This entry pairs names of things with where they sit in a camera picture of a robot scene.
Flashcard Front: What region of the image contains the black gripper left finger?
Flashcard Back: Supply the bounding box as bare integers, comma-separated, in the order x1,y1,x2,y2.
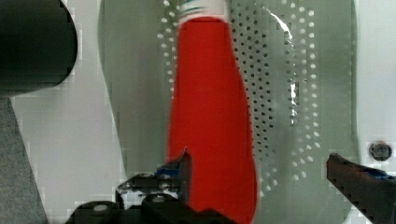
65,150,236,224

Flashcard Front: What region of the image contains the red ketchup bottle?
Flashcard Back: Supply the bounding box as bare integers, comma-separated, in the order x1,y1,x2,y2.
167,0,257,224

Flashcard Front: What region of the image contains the green oval strainer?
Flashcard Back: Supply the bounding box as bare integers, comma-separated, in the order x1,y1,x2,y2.
99,0,359,224

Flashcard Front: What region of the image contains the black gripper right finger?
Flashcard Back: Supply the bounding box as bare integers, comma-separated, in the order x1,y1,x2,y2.
326,153,396,224

